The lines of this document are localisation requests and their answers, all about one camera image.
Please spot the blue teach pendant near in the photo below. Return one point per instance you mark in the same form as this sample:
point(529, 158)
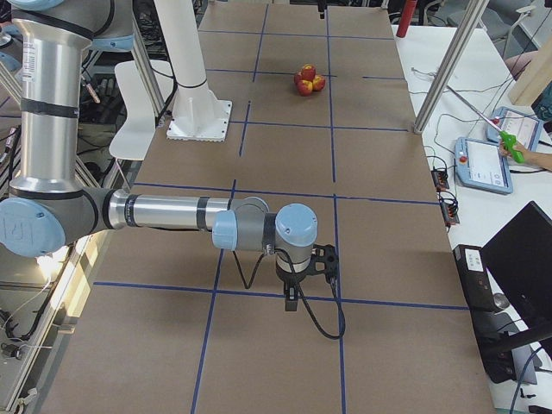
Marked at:
point(480, 165)

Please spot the red yellow carried apple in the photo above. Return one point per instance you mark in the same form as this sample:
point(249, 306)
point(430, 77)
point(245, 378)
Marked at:
point(308, 72)

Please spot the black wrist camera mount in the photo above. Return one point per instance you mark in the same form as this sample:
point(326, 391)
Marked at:
point(325, 261)

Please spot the person's hand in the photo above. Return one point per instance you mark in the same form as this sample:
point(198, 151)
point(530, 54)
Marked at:
point(517, 149)

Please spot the aluminium frame post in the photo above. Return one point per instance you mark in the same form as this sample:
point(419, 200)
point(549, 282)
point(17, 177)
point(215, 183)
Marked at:
point(461, 38)

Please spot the red cylinder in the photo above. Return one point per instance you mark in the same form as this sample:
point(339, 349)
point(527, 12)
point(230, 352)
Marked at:
point(407, 13)

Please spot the silver reacher grabber tool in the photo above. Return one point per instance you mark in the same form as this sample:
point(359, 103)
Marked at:
point(508, 139)

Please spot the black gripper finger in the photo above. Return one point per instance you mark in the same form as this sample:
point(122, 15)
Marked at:
point(291, 297)

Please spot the black desktop computer box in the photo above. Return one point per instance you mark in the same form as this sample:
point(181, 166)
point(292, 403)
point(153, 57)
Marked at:
point(490, 321)

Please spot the red yellow apple left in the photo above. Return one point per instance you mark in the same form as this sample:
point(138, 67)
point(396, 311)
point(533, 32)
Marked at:
point(318, 83)

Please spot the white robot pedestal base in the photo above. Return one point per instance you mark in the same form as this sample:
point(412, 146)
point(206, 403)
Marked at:
point(197, 114)

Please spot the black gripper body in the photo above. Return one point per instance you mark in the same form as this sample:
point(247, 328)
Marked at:
point(291, 278)

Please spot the black monitor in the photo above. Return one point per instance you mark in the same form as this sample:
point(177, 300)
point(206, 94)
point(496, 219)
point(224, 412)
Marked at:
point(519, 259)

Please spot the blue teach pendant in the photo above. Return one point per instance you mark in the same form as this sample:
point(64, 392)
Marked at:
point(527, 128)
point(480, 165)

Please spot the blue teach pendant far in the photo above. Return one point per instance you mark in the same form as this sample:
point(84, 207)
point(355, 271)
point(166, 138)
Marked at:
point(527, 128)

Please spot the white curved plastic sheet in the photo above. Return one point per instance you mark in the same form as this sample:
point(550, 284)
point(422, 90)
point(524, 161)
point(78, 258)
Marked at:
point(134, 137)

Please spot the red yellow apple front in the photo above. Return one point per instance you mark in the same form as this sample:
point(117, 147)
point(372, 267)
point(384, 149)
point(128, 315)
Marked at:
point(304, 87)

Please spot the red yellow apple rear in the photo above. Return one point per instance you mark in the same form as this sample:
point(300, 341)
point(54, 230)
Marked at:
point(297, 77)

